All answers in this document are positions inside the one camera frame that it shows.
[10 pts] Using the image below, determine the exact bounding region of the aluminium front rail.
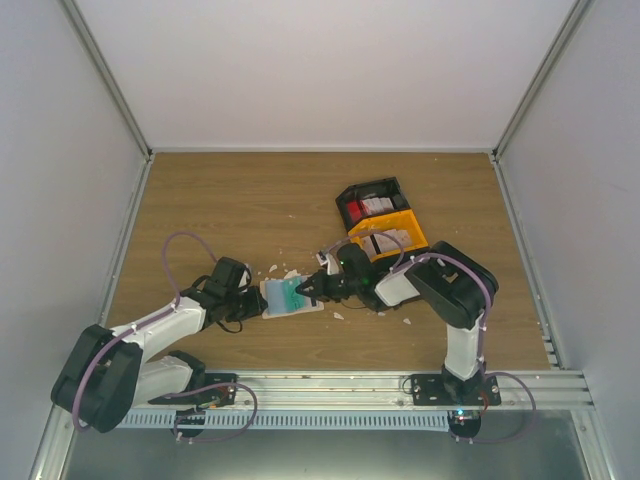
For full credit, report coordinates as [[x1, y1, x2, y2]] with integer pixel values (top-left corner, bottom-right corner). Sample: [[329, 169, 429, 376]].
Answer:
[[54, 368, 594, 414]]

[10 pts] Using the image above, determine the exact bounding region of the grey slotted cable duct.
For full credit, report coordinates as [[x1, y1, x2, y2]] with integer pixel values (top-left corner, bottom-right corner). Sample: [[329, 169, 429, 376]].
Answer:
[[119, 409, 449, 432]]

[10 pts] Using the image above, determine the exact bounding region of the white striped card stack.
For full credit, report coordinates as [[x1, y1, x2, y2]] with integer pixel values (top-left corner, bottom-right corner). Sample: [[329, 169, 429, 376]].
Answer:
[[361, 229, 412, 258]]

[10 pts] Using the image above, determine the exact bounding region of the right circuit board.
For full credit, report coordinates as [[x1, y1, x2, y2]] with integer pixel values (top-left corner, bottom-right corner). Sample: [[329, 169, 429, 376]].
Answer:
[[447, 409, 482, 442]]

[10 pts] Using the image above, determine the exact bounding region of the black bin with red cards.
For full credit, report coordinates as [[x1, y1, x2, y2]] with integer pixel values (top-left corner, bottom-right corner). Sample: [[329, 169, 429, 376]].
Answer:
[[335, 177, 410, 232]]

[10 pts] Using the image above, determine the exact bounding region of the red white card stack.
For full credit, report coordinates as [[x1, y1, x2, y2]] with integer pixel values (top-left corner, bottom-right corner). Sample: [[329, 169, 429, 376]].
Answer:
[[346, 197, 395, 222]]

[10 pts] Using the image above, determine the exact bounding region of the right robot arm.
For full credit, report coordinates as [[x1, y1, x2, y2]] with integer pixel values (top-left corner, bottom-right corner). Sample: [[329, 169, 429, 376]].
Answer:
[[296, 241, 499, 405]]

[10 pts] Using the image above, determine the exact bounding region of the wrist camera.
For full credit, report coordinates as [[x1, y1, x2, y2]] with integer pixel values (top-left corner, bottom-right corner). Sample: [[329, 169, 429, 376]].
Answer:
[[238, 264, 252, 291], [316, 251, 340, 275]]

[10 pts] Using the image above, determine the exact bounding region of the yellow storage bin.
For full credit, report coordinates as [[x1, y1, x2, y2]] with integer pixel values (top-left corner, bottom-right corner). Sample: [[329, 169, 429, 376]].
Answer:
[[348, 209, 429, 262]]

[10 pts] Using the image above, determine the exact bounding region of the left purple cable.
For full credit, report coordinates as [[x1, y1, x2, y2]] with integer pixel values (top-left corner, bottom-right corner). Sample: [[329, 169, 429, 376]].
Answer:
[[72, 231, 259, 444]]

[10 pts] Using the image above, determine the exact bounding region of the circuit board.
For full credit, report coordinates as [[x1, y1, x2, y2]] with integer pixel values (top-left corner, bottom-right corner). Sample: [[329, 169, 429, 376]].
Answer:
[[447, 409, 482, 442], [172, 408, 206, 442]]

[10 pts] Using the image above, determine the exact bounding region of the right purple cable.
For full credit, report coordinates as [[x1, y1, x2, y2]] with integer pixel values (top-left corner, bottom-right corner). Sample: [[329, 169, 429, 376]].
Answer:
[[319, 229, 539, 444]]

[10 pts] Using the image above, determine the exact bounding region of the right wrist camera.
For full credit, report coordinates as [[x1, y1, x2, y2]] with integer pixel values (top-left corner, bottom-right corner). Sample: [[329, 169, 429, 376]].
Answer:
[[316, 251, 340, 275]]

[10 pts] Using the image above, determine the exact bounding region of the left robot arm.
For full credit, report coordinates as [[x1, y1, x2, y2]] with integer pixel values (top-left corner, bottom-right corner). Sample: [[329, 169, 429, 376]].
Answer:
[[50, 257, 267, 433]]

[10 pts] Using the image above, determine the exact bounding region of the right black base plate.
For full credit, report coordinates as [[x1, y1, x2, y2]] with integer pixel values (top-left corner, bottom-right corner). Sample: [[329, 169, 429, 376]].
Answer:
[[409, 373, 502, 407]]

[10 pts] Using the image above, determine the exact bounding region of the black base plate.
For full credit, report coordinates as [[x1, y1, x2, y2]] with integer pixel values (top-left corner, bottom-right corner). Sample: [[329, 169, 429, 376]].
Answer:
[[149, 372, 238, 408], [409, 373, 502, 407]]

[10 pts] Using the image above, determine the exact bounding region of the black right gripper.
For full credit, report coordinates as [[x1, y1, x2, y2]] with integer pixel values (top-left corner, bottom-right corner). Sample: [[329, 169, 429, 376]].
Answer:
[[296, 269, 361, 303]]

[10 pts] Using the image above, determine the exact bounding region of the purple cable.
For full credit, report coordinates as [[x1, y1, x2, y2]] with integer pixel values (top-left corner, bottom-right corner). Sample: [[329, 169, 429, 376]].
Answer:
[[72, 231, 259, 444], [319, 229, 539, 444]]

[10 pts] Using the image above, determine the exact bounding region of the left circuit board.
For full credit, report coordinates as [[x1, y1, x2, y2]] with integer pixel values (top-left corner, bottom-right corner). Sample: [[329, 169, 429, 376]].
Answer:
[[172, 408, 206, 442]]

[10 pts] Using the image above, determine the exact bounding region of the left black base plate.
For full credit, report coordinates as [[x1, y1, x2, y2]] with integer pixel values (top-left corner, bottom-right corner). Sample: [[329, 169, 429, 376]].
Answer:
[[149, 372, 238, 408]]

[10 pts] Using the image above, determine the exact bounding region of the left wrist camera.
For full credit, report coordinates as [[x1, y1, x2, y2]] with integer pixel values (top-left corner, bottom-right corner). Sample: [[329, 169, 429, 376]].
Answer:
[[238, 264, 252, 291]]

